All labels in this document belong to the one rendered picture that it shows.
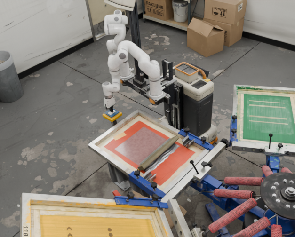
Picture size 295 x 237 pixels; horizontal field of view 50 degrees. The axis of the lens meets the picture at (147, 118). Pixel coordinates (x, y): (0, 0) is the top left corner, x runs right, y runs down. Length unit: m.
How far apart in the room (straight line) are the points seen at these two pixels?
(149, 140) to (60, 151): 1.74
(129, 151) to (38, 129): 2.21
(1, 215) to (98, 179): 1.05
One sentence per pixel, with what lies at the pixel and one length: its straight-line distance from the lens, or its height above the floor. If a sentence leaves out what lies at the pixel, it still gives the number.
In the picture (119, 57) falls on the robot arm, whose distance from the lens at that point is 2.41.
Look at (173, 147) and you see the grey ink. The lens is 2.47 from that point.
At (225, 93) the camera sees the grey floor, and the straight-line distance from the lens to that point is 4.67.
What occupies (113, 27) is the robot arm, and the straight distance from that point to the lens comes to 2.62.
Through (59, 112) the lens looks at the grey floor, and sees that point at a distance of 4.66.
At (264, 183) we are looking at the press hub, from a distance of 1.87.
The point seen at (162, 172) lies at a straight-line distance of 2.32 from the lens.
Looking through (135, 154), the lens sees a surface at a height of 0.95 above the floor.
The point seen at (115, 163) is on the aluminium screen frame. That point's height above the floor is 0.99.
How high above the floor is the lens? 2.74
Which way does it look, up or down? 40 degrees down
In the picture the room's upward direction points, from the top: 6 degrees counter-clockwise
